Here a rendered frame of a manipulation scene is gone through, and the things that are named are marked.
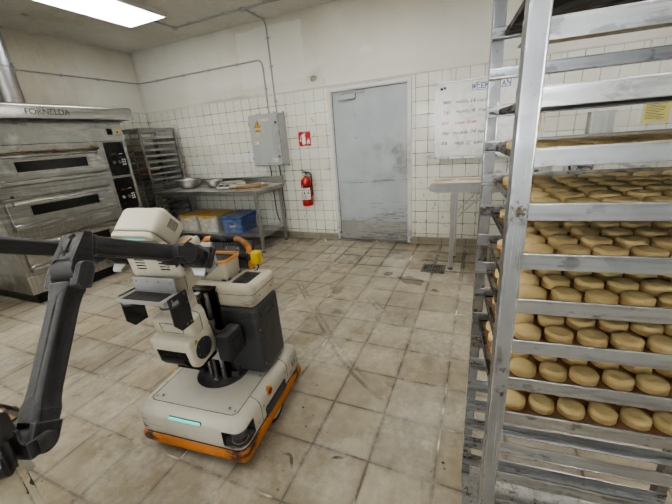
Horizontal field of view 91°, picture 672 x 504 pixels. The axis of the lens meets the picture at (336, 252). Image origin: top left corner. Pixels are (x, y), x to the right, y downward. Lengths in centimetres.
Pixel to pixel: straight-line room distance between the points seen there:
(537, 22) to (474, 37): 385
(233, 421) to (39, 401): 93
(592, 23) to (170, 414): 197
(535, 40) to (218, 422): 172
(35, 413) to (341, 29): 455
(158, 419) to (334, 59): 421
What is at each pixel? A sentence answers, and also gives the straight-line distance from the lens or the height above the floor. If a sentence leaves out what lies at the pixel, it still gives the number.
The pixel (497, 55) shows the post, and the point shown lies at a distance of 106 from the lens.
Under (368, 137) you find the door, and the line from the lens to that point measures 461.
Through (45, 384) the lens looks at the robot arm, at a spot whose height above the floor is 100.
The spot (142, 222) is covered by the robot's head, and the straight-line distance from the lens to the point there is 147.
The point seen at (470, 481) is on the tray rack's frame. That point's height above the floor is 15.
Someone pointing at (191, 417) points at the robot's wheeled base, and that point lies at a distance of 188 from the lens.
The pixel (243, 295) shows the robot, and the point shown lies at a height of 76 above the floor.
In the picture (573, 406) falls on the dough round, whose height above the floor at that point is 88.
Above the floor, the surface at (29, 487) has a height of 70.
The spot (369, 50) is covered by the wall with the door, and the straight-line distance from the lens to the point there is 466.
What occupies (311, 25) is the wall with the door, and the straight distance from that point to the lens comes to 501.
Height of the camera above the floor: 147
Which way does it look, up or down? 19 degrees down
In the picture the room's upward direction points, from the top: 5 degrees counter-clockwise
